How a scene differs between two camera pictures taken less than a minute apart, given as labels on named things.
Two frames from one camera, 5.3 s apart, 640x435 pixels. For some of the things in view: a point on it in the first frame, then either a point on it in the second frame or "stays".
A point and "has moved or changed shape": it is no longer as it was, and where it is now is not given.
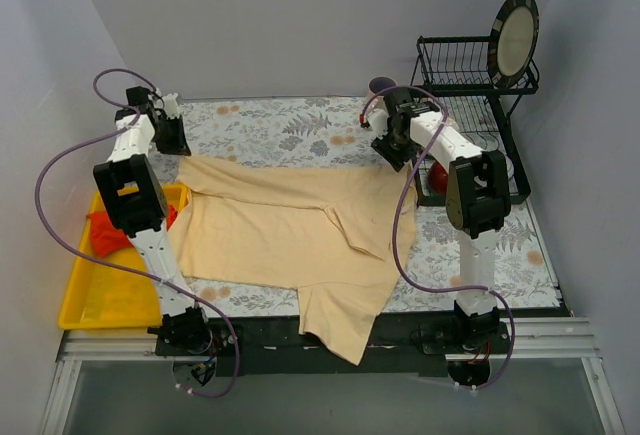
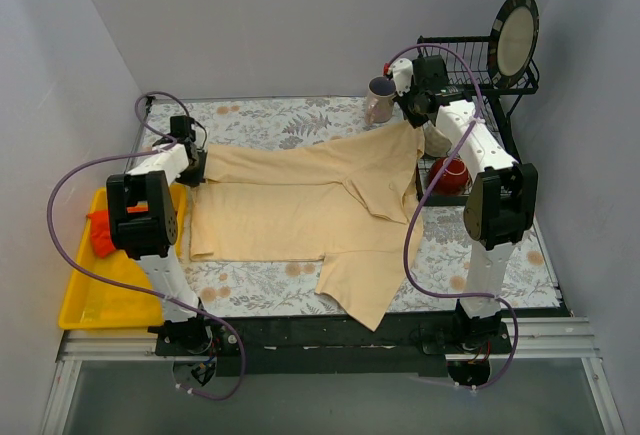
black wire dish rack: [457, 71] stays
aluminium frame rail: [528, 338] stays
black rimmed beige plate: [514, 40] stays
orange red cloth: [108, 238] stays
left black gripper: [173, 136] -> [198, 169]
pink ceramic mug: [377, 84] stays
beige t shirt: [340, 234] has moved or changed shape
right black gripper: [393, 149] -> [406, 101]
